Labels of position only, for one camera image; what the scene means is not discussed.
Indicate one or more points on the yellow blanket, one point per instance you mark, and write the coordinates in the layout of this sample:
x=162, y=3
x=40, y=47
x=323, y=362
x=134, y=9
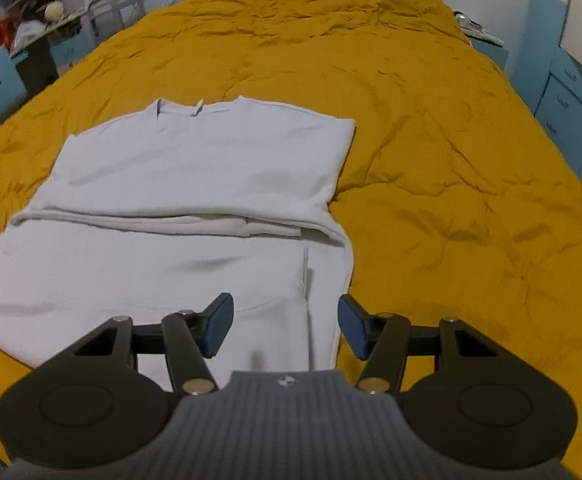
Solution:
x=446, y=160

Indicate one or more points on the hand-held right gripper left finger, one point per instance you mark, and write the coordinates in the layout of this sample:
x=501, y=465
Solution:
x=218, y=326

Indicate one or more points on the blue and white wardrobe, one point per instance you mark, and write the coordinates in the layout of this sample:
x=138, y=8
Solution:
x=566, y=85

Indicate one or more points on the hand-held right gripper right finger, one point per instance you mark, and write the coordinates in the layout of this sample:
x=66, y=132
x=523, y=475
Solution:
x=352, y=326

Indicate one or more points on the white long-sleeve sweatshirt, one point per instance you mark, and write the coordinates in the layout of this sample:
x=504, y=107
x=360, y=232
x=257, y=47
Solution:
x=171, y=185

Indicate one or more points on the blue nightstand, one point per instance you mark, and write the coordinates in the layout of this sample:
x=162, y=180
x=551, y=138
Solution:
x=486, y=40

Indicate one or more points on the grey metal stool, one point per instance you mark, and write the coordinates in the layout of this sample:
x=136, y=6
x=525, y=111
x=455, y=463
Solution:
x=113, y=10

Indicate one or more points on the dark desk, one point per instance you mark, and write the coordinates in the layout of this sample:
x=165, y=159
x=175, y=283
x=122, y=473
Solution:
x=41, y=55

